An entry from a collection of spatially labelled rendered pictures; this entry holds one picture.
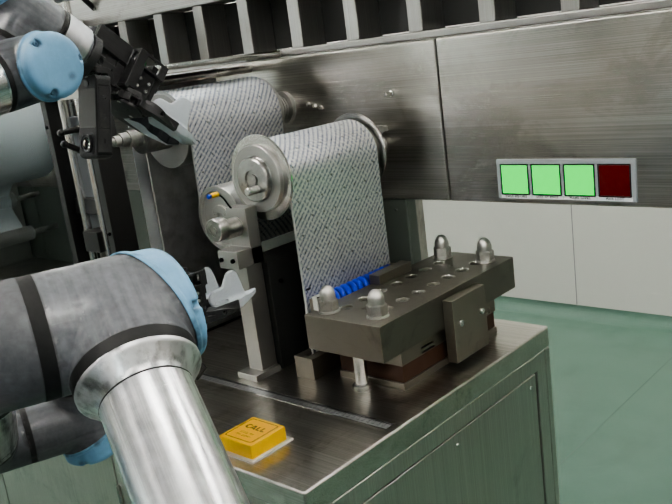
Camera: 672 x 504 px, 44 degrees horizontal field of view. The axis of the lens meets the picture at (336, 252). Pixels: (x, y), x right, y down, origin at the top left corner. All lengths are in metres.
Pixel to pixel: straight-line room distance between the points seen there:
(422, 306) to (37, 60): 0.71
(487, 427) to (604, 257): 2.73
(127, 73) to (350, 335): 0.51
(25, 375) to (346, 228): 0.84
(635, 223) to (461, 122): 2.55
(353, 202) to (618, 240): 2.68
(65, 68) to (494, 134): 0.79
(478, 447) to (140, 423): 0.84
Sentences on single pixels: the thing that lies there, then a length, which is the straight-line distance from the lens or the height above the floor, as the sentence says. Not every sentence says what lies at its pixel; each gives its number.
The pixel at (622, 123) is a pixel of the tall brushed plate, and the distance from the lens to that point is 1.38.
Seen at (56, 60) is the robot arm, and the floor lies 1.47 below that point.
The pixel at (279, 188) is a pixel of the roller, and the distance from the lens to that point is 1.37.
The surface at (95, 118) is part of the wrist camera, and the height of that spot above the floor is 1.40.
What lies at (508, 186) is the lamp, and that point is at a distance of 1.49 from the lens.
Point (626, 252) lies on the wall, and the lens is 4.06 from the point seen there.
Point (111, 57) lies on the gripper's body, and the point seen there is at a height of 1.47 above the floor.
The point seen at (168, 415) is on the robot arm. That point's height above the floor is 1.18.
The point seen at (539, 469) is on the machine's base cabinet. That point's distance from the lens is 1.64.
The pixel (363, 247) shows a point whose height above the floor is 1.09.
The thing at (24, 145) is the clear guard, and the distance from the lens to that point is 2.26.
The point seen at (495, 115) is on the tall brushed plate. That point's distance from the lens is 1.48.
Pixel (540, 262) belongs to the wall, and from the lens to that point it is 4.28.
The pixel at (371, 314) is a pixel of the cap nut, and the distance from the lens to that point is 1.29.
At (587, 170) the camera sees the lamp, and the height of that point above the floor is 1.20.
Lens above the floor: 1.45
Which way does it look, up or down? 14 degrees down
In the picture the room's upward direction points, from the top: 8 degrees counter-clockwise
